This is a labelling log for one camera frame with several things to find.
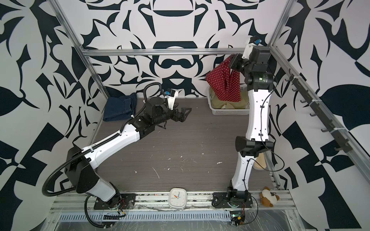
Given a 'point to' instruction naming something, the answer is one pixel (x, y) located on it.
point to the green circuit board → (235, 213)
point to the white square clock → (178, 198)
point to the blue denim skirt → (120, 107)
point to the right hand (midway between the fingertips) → (232, 53)
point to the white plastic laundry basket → (231, 111)
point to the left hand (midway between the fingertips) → (186, 102)
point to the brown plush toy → (267, 199)
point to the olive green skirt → (241, 104)
